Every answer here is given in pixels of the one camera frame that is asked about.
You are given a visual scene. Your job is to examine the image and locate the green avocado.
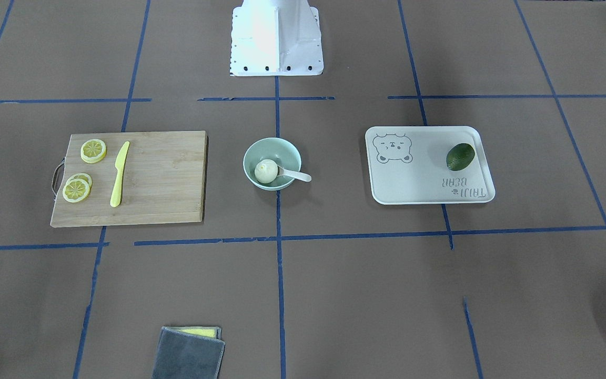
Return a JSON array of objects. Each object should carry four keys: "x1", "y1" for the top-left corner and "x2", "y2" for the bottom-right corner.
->
[{"x1": 446, "y1": 143, "x2": 476, "y2": 171}]

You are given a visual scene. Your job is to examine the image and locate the stacked lemon slice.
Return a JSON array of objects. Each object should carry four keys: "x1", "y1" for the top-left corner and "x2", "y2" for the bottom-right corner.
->
[
  {"x1": 61, "y1": 178, "x2": 91, "y2": 203},
  {"x1": 69, "y1": 173, "x2": 93, "y2": 187}
]

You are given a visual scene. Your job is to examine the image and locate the yellow sponge under cloth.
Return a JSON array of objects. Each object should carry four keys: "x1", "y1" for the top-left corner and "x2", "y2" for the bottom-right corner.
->
[{"x1": 168, "y1": 326, "x2": 221, "y2": 339}]

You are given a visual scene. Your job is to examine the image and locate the grey folded cloth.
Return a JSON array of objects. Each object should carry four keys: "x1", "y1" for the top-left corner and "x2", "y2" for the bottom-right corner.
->
[{"x1": 151, "y1": 326, "x2": 225, "y2": 378}]

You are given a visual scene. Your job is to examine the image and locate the bamboo cutting board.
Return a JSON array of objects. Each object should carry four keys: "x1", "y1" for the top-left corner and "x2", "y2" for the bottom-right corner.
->
[{"x1": 50, "y1": 131, "x2": 208, "y2": 228}]

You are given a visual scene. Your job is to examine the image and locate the light green bowl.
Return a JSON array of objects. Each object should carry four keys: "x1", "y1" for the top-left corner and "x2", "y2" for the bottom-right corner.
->
[{"x1": 243, "y1": 137, "x2": 301, "y2": 191}]

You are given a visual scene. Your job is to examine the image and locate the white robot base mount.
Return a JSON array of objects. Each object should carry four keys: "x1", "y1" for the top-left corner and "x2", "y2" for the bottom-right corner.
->
[{"x1": 229, "y1": 1, "x2": 324, "y2": 77}]

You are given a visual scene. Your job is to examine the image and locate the lemon slice near knife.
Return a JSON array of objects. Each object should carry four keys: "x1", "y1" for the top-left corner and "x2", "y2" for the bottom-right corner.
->
[{"x1": 80, "y1": 138, "x2": 107, "y2": 164}]

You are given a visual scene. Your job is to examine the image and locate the white steamed bun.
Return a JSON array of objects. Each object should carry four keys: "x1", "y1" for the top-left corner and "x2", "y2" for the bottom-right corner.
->
[{"x1": 254, "y1": 159, "x2": 279, "y2": 184}]

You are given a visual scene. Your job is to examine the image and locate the white spoon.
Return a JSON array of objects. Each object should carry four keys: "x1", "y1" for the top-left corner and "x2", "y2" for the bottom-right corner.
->
[{"x1": 277, "y1": 165, "x2": 312, "y2": 183}]

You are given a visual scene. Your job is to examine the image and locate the beige bear tray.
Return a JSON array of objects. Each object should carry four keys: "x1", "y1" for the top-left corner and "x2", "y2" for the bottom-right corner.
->
[{"x1": 364, "y1": 126, "x2": 496, "y2": 205}]

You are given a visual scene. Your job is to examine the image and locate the upper stacked lemon slice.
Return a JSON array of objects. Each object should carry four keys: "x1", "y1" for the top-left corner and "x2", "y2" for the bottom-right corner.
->
[{"x1": 69, "y1": 173, "x2": 93, "y2": 187}]

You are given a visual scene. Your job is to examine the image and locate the lower stacked lemon slice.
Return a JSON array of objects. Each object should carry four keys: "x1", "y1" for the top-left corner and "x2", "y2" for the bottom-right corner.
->
[{"x1": 61, "y1": 178, "x2": 91, "y2": 203}]

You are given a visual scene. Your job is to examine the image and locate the yellow plastic knife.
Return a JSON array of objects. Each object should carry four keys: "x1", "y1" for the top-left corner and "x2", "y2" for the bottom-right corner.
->
[{"x1": 109, "y1": 140, "x2": 130, "y2": 208}]

